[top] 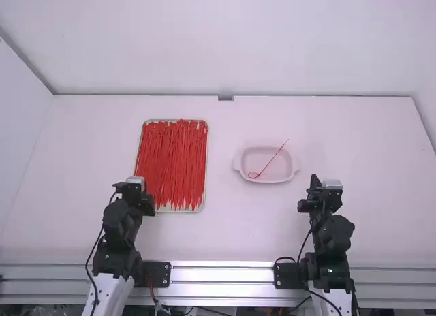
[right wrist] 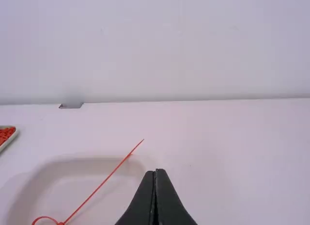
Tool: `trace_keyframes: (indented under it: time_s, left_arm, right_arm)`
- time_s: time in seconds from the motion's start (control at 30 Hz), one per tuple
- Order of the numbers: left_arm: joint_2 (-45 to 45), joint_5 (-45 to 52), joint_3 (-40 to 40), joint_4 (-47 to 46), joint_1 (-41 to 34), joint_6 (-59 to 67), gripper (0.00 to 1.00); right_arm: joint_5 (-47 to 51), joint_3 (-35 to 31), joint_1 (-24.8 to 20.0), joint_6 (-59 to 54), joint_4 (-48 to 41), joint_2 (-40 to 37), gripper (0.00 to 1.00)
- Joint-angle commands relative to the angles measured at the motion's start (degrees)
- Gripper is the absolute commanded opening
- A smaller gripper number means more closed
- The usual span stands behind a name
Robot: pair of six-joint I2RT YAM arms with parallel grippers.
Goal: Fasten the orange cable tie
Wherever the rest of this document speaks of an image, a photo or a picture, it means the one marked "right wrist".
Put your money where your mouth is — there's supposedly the pale tray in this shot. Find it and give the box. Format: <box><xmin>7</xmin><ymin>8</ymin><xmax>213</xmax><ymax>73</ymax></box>
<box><xmin>0</xmin><ymin>126</ymin><xmax>20</xmax><ymax>154</ymax></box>

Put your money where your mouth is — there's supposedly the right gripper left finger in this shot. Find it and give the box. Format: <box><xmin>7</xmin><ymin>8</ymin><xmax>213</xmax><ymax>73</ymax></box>
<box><xmin>114</xmin><ymin>170</ymin><xmax>156</xmax><ymax>225</ymax></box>

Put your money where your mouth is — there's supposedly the orange cable tie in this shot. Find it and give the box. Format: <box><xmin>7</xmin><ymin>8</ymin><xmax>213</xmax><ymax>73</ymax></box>
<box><xmin>31</xmin><ymin>138</ymin><xmax>145</xmax><ymax>225</ymax></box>

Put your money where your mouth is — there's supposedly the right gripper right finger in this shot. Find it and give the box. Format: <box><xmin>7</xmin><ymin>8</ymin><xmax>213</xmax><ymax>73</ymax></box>
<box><xmin>152</xmin><ymin>168</ymin><xmax>198</xmax><ymax>225</ymax></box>

